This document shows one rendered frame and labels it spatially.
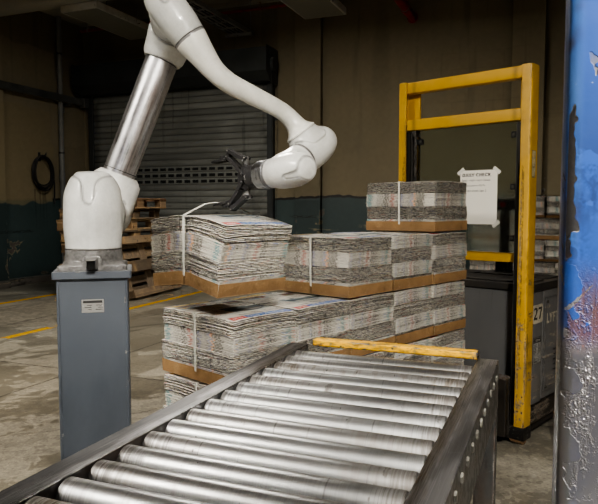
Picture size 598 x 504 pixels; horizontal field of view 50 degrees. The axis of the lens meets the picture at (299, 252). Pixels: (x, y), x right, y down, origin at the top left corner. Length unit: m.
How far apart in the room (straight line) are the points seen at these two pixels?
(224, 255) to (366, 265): 0.71
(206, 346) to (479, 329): 1.85
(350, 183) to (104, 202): 7.55
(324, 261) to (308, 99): 7.13
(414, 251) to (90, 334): 1.43
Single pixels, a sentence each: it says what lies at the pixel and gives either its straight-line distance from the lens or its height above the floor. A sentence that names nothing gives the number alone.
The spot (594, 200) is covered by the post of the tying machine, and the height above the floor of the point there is 1.17.
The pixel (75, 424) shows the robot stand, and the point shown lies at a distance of 1.91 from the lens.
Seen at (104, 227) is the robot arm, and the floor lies 1.12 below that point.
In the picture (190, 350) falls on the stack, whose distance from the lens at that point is 2.15.
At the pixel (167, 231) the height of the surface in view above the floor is 1.09.
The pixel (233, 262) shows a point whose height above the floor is 1.00.
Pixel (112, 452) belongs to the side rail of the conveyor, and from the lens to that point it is 1.06.
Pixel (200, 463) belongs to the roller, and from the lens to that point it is 1.00.
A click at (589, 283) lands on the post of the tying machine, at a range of 0.18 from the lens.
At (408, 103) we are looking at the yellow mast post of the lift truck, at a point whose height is 1.75.
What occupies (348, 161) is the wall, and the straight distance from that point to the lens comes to 9.25.
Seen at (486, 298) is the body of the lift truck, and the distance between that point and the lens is 3.51.
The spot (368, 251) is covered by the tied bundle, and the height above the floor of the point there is 1.00.
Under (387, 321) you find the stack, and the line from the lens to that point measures 2.59.
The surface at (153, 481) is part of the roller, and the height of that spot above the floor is 0.79.
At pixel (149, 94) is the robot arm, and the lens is 2.05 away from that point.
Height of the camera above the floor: 1.17
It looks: 4 degrees down
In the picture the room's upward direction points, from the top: straight up
